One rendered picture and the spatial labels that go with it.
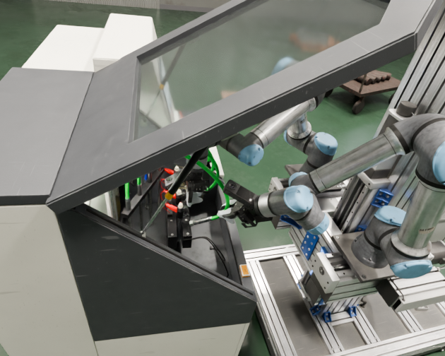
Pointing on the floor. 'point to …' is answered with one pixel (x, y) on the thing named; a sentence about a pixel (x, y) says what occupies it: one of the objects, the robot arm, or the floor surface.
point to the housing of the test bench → (34, 199)
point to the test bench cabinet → (179, 343)
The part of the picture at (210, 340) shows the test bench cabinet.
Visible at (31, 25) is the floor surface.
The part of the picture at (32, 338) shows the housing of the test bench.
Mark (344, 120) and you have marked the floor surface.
